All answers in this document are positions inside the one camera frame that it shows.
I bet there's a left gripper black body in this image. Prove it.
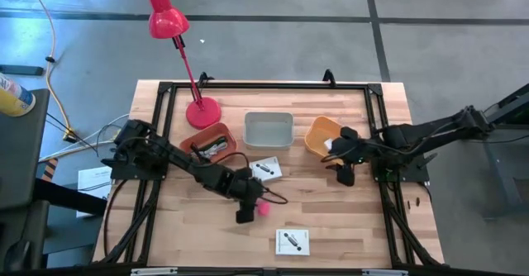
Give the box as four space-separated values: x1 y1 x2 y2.
225 168 266 206

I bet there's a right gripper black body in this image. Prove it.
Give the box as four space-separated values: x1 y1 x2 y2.
329 137 369 166

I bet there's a white printed product box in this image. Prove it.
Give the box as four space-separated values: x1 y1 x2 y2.
275 228 311 257
249 156 284 183

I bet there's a black cable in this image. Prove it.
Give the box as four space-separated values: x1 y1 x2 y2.
190 143 207 164

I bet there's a yellow plastic bin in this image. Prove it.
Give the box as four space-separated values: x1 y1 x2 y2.
304 116 346 166

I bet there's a grey plastic bin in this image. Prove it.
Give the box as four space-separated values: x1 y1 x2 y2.
242 111 295 150

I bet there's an orange plastic bin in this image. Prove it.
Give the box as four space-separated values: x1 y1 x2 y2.
179 121 238 168

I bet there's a grey metal table stand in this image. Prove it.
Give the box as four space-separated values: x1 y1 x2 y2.
455 83 529 221

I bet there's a white paper sheet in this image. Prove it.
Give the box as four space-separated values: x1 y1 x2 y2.
76 166 112 218

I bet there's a red desk lamp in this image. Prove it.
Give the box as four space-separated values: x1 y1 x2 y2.
145 0 222 130

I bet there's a black yellow striped marker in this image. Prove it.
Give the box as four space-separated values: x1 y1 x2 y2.
41 157 59 182

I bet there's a dark grey side cabinet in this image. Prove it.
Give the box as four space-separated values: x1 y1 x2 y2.
0 88 51 211

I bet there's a yellow wipes canister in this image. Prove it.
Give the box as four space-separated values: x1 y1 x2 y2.
0 72 37 118

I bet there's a black floor strip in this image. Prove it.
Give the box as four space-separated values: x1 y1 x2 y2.
0 64 45 77

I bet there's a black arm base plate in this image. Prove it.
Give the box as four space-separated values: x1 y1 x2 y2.
370 150 438 183
109 154 171 181

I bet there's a black aluminium rig frame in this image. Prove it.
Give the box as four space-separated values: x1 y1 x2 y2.
93 79 446 276

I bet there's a silver metal bracket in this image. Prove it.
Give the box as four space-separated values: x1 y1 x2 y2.
362 269 408 276
131 267 179 276

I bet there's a yellow floor cable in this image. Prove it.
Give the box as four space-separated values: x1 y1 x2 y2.
23 0 79 141

